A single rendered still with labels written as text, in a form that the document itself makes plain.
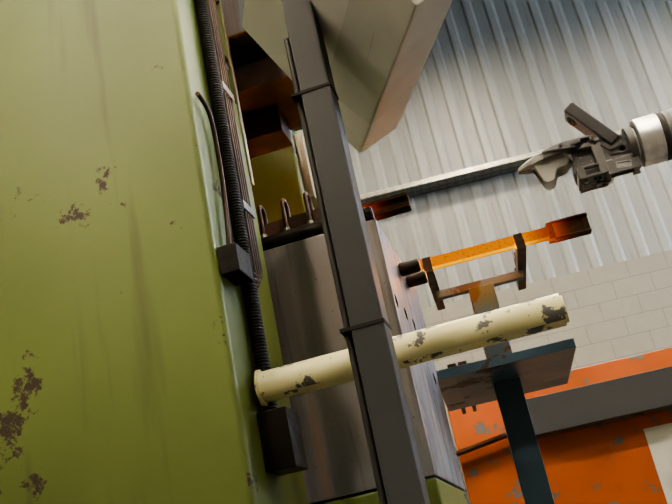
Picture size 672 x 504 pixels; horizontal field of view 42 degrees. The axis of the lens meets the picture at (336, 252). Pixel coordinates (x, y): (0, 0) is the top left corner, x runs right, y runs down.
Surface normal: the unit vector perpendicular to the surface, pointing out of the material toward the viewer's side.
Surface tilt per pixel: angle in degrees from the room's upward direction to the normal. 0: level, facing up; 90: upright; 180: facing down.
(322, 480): 90
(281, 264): 90
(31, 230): 90
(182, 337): 90
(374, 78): 120
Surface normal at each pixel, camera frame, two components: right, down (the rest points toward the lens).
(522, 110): -0.15, -0.34
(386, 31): -0.74, 0.55
